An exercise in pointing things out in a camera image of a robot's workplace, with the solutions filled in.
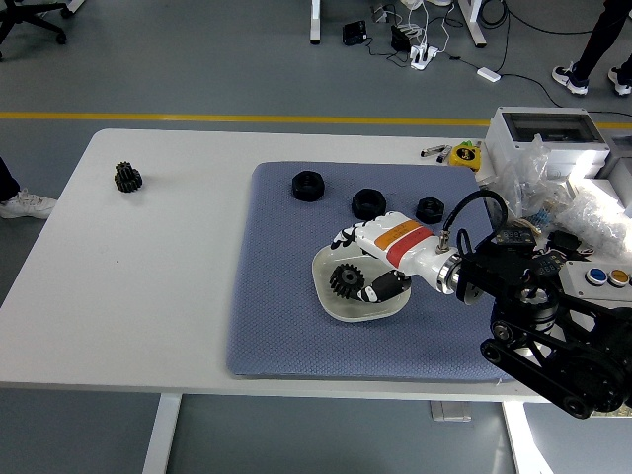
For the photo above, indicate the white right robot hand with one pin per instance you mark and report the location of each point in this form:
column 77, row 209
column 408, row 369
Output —
column 400, row 242

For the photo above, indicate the large black gear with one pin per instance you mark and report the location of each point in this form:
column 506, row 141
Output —
column 345, row 282

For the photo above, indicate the white square dish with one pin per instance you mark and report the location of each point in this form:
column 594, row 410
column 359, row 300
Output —
column 326, row 296

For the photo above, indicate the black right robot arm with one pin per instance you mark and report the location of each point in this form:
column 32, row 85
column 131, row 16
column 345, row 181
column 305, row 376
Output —
column 518, row 276

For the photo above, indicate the small black hex nut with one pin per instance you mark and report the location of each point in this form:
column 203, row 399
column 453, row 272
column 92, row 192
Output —
column 429, row 211

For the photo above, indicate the large black hex nut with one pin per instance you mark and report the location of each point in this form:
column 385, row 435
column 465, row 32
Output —
column 307, row 190
column 368, row 203

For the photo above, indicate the white push-button control box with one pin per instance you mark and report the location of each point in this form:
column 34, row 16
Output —
column 600, row 289

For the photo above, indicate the black silver marker pen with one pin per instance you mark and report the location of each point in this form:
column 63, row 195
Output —
column 433, row 150
column 443, row 155

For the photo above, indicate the yellow tape measure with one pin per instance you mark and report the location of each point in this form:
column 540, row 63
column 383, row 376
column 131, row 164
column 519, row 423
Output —
column 464, row 155

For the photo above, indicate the black digital display module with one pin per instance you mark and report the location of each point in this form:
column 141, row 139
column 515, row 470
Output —
column 516, row 236

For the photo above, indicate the blue-grey quilted mat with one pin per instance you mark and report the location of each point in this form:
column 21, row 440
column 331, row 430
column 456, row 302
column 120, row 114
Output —
column 276, row 296

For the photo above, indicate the clear plastic parts bag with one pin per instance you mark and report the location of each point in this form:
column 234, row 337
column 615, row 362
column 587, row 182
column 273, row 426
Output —
column 523, row 182

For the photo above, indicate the small black module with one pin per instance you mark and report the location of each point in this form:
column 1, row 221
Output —
column 563, row 240

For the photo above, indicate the white power strip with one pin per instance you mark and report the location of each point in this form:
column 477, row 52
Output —
column 423, row 55

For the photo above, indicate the white power adapter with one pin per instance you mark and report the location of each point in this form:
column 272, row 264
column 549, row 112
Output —
column 488, row 74

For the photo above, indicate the bubble wrap bag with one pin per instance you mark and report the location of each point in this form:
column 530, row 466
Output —
column 592, row 217

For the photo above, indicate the upright black power adapter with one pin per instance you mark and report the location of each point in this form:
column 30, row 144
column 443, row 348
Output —
column 400, row 39

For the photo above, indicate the flat black power adapter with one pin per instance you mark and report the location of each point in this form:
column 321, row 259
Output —
column 354, row 32

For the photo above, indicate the white desk leg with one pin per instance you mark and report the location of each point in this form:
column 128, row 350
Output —
column 316, row 22
column 471, row 22

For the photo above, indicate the white table leg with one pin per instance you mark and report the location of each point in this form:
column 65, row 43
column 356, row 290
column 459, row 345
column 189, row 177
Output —
column 163, row 434
column 526, row 444

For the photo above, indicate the black stacked double gear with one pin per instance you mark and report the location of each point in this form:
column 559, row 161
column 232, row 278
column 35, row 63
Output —
column 128, row 180

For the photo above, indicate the person in dark trousers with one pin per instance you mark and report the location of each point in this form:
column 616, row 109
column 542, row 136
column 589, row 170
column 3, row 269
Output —
column 600, row 34

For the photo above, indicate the person in white shoes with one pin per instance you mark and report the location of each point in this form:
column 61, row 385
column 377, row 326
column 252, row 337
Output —
column 24, row 203

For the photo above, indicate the black office chair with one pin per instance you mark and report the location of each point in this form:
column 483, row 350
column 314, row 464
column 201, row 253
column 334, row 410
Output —
column 24, row 15

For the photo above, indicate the grey under-table bracket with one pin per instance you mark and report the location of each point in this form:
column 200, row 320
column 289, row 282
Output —
column 449, row 411

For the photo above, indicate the grey electrical enclosure box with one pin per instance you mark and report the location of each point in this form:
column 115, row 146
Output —
column 543, row 131

